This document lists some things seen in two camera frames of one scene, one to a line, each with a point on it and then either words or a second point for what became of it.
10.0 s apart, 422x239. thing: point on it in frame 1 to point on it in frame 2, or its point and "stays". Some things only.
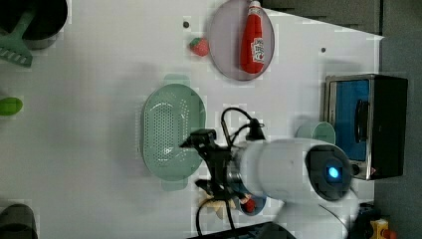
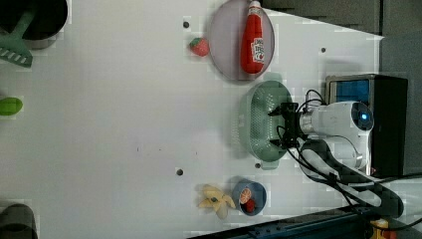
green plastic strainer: x=169 y=112 to x=258 y=126
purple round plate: x=226 y=34 stays
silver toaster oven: x=369 y=116 stays
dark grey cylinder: x=17 y=222 stays
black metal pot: x=48 y=20 stays
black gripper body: x=220 y=160 to x=294 y=133
